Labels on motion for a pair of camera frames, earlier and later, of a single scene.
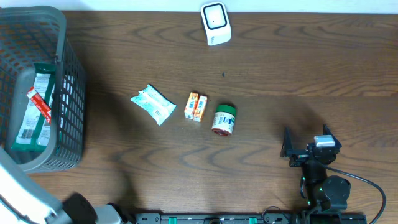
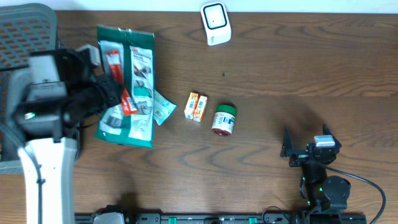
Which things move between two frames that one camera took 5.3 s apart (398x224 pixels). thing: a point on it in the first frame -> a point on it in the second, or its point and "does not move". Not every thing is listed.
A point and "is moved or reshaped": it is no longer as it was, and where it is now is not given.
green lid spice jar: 224,119 does not move
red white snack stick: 40,104 is moved or reshaped
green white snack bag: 35,130 is moved or reshaped
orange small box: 200,109 does not move
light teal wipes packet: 155,102 does not move
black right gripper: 301,155 does not move
